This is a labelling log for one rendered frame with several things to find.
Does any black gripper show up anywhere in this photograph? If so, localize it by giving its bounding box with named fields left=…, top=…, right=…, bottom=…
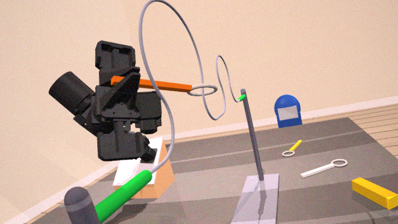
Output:
left=90, top=40, right=144, bottom=162

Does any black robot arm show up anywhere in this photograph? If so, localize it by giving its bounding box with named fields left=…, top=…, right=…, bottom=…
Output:
left=49, top=71, right=162, bottom=164

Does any white loop with yellow handle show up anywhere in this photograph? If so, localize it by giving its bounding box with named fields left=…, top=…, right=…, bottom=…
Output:
left=282, top=140, right=302, bottom=156

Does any orange handle with grey loop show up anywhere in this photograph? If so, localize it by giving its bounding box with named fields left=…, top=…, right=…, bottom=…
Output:
left=111, top=76, right=218, bottom=96

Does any white loop with straight handle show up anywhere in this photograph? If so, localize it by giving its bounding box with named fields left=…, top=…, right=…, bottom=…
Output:
left=300, top=159, right=347, bottom=178

